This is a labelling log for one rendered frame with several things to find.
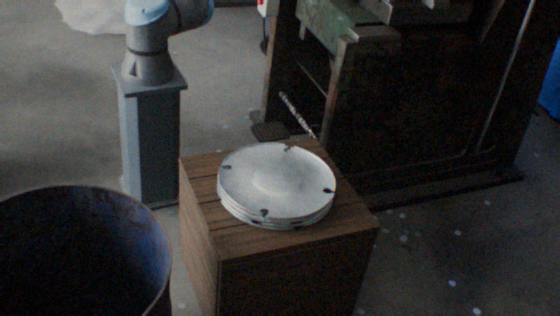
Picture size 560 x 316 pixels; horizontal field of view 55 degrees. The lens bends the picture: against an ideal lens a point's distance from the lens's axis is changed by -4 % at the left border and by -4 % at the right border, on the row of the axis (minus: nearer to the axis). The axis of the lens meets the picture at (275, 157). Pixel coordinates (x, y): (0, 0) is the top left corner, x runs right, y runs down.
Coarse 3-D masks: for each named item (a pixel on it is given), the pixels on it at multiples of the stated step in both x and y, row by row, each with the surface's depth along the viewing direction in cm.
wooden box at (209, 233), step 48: (288, 144) 157; (192, 192) 137; (336, 192) 143; (192, 240) 146; (240, 240) 126; (288, 240) 127; (336, 240) 131; (192, 288) 156; (240, 288) 128; (288, 288) 135; (336, 288) 143
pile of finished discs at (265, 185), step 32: (224, 160) 142; (256, 160) 144; (288, 160) 145; (320, 160) 146; (224, 192) 132; (256, 192) 134; (288, 192) 134; (320, 192) 136; (256, 224) 130; (288, 224) 129
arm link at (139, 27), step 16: (128, 0) 148; (144, 0) 147; (160, 0) 147; (128, 16) 146; (144, 16) 144; (160, 16) 146; (176, 16) 151; (128, 32) 149; (144, 32) 147; (160, 32) 149; (176, 32) 155; (144, 48) 150; (160, 48) 152
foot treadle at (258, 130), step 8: (256, 128) 196; (264, 128) 196; (272, 128) 196; (280, 128) 197; (288, 128) 199; (296, 128) 200; (312, 128) 202; (320, 128) 203; (256, 136) 192; (264, 136) 192; (272, 136) 193; (280, 136) 193; (288, 136) 194
